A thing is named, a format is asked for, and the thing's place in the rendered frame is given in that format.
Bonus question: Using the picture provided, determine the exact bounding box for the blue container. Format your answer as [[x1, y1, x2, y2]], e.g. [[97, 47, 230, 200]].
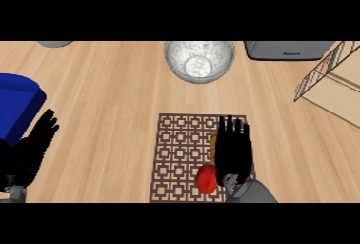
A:
[[0, 72, 47, 148]]

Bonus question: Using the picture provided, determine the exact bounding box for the wire tiered shelf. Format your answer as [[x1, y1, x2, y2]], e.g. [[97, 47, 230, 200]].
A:
[[292, 41, 360, 130]]

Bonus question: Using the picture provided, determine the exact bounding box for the grey round object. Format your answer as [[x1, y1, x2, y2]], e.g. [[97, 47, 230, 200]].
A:
[[37, 41, 75, 49]]

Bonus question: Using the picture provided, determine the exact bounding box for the red tomato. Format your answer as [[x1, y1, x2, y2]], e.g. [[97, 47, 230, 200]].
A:
[[195, 163, 220, 195]]

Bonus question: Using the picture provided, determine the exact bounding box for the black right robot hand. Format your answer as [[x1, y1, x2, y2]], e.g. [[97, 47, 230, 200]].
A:
[[214, 114, 255, 188]]

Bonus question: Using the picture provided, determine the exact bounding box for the brown patterned placemat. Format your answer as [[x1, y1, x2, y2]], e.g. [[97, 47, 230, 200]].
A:
[[147, 112, 256, 204]]

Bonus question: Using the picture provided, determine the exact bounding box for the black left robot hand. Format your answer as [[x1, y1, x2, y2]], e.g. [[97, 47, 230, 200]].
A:
[[0, 108, 62, 188]]

